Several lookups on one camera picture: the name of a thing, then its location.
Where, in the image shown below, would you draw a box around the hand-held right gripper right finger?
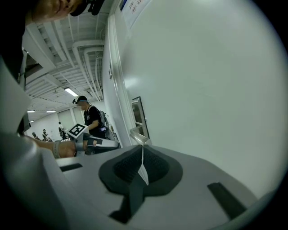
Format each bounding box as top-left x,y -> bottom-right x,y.
126,145 -> 259,230

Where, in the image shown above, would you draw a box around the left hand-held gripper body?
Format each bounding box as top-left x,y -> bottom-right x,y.
67,123 -> 90,158

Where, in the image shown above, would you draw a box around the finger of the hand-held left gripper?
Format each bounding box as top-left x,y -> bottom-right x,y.
85,134 -> 119,148
85,147 -> 118,156

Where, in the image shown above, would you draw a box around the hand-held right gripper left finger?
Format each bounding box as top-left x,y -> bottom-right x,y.
56,145 -> 148,230

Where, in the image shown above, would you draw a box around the person's left forearm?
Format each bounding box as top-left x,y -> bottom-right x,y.
33,137 -> 77,159

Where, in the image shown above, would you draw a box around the white panelled door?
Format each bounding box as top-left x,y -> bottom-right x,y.
112,0 -> 284,203

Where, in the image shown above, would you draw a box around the red lettered wall sign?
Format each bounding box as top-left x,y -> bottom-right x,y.
120,0 -> 152,26

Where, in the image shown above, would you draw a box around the beige wrist watch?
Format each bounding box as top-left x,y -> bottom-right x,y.
52,140 -> 62,159

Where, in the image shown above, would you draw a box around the large ceiling light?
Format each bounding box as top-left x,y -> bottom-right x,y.
63,87 -> 79,97

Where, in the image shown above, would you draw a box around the white ceiling pipes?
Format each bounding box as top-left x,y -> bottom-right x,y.
71,40 -> 106,102

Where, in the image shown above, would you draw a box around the person's black shirt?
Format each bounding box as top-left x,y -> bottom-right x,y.
0,0 -> 30,82

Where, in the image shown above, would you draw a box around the person's face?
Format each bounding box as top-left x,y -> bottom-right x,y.
27,0 -> 86,23

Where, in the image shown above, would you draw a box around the grey right backpack strap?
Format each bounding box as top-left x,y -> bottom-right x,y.
0,56 -> 32,136

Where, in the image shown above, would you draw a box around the black head camera mount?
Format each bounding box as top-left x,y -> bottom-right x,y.
69,0 -> 106,17

